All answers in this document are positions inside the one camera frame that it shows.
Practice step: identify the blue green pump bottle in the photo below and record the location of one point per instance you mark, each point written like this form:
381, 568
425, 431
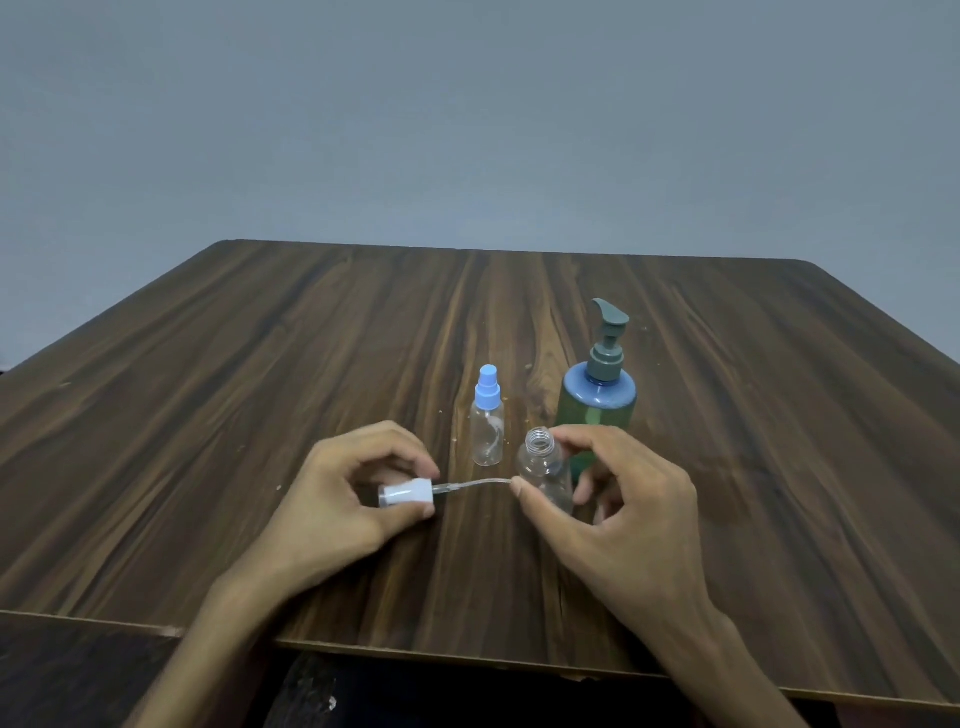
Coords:
600, 405

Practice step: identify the white spray cap with tube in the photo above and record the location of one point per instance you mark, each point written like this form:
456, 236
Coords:
405, 493

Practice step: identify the person's right hand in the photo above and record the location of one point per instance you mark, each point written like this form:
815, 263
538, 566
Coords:
645, 540

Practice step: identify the clear small bottle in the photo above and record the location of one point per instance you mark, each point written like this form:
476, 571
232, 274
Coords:
544, 469

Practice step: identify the blue-capped small spray bottle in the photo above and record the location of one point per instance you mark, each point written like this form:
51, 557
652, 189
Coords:
487, 442

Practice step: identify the person's left hand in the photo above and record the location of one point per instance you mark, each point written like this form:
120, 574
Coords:
322, 517

